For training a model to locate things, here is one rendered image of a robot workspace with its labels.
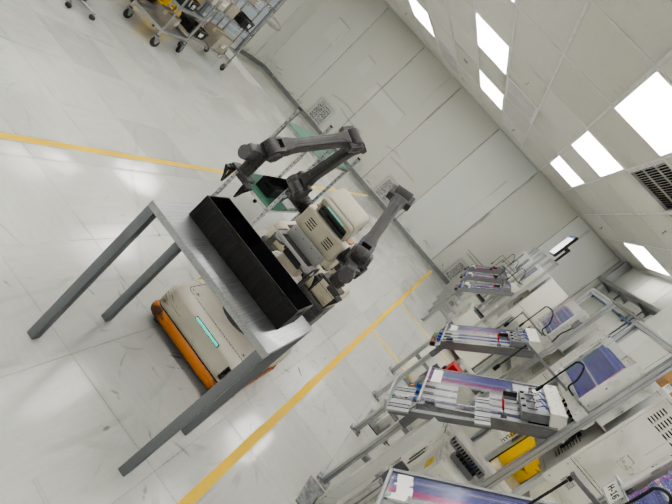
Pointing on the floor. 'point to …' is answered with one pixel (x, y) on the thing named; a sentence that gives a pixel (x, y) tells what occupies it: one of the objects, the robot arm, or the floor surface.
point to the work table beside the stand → (167, 211)
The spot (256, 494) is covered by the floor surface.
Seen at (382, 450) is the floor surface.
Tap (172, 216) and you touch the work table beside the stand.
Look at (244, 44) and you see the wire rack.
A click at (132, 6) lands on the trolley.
